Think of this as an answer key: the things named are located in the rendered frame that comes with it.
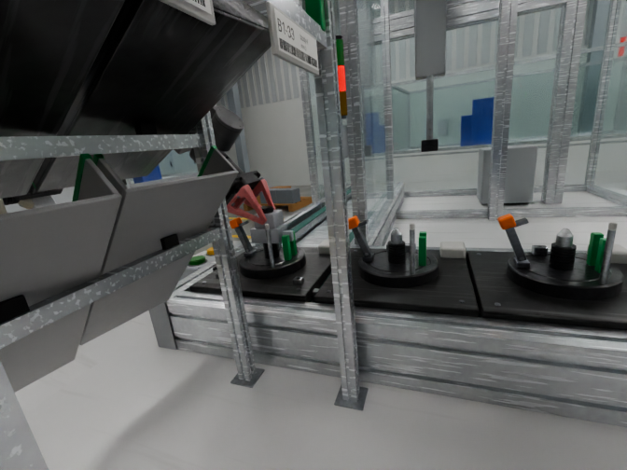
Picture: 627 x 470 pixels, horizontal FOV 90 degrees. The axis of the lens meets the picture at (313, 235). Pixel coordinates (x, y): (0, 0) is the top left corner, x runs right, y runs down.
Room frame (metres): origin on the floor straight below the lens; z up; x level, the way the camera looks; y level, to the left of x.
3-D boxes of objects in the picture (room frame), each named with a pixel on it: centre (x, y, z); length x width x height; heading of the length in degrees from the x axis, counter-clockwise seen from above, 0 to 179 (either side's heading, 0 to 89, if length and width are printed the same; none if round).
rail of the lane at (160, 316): (0.94, 0.13, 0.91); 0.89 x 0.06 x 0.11; 158
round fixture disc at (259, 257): (0.62, 0.09, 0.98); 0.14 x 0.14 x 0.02
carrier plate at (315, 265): (0.62, 0.09, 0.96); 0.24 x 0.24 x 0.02; 68
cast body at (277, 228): (0.62, 0.08, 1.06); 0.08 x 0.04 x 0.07; 68
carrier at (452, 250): (0.53, -0.15, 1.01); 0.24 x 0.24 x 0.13; 68
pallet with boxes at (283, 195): (6.55, 0.67, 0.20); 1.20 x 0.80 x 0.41; 61
